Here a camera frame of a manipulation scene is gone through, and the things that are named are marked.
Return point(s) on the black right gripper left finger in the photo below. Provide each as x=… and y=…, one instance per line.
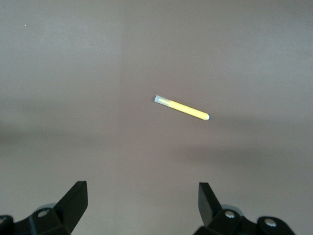
x=68, y=208

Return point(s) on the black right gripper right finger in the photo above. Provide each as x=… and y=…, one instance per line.
x=210, y=210

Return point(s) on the yellow highlighter marker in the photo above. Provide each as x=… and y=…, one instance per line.
x=185, y=109

